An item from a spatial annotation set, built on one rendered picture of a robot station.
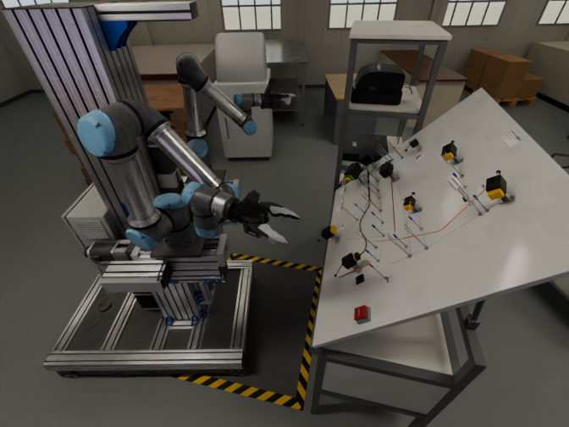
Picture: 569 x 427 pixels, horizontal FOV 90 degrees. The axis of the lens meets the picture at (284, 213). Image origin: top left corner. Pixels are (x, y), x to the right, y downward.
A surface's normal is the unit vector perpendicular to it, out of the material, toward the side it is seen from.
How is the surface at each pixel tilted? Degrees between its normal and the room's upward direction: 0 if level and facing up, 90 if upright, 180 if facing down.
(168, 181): 90
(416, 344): 0
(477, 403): 0
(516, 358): 0
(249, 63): 72
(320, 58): 90
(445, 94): 90
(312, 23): 90
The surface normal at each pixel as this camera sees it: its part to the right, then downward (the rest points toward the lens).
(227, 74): 0.00, 0.37
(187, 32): 0.00, 0.64
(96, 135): -0.36, 0.49
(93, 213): -0.02, -0.77
